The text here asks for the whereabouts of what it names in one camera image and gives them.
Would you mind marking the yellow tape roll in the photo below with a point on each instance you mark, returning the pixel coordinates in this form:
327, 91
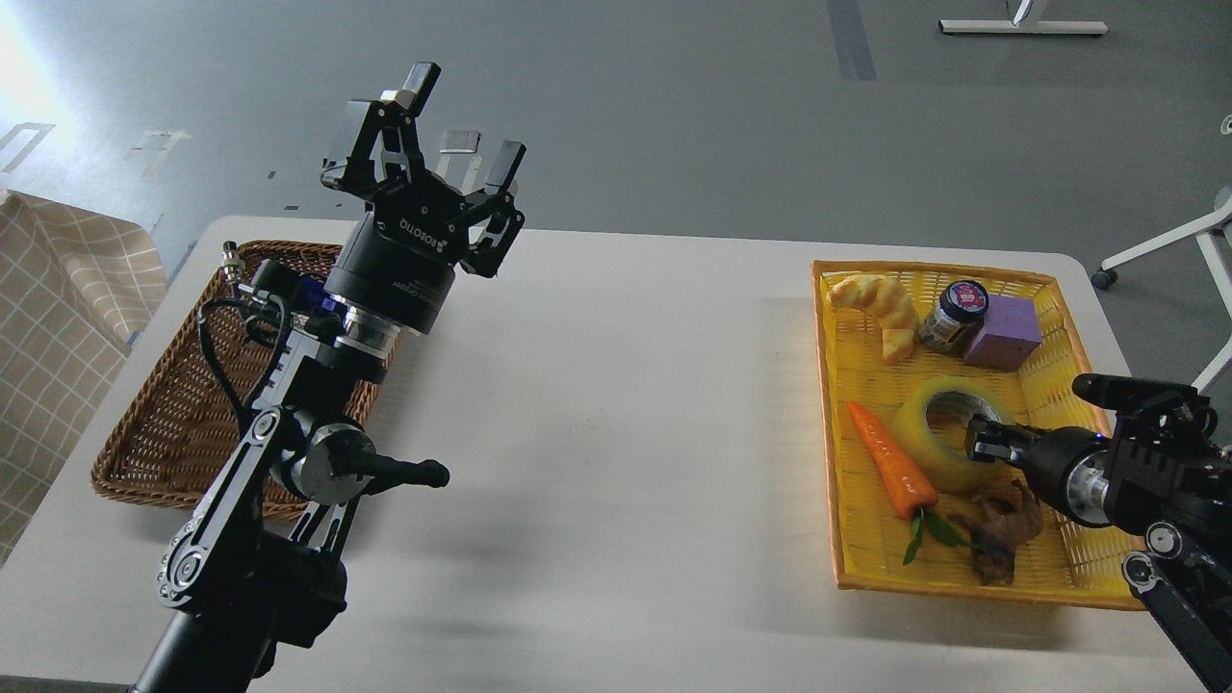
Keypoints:
961, 399

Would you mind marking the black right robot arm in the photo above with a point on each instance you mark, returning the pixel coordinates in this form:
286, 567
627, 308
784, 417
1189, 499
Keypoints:
1159, 476

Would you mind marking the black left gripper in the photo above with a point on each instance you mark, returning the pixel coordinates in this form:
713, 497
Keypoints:
399, 261

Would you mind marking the yellow plastic basket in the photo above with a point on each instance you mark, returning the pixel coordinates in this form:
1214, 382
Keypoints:
872, 548

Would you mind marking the purple foam cube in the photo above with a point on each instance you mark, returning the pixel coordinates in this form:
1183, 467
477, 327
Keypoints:
1009, 334

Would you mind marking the brown wicker basket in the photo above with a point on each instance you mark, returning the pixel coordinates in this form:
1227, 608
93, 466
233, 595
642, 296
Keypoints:
170, 443

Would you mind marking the white chair base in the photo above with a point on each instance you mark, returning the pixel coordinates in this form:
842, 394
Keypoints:
1152, 176

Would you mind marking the white desk leg base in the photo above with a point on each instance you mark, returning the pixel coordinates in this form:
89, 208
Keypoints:
1024, 18

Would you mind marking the beige checkered cloth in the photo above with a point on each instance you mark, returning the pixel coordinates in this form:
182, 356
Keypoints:
76, 288

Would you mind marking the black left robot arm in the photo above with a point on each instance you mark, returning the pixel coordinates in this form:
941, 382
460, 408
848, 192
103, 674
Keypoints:
259, 562

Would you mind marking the toy croissant bread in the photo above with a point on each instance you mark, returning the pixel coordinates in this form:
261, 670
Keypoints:
888, 304

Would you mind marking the orange toy carrot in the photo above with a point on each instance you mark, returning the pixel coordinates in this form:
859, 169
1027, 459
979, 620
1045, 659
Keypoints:
907, 487

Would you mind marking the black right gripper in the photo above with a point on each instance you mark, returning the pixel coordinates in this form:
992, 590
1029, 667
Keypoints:
1064, 467

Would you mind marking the small dark jar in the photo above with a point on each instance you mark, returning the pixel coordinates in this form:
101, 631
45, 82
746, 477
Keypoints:
961, 306

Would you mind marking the brown toy animal figure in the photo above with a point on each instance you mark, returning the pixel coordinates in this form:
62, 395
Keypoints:
1004, 528

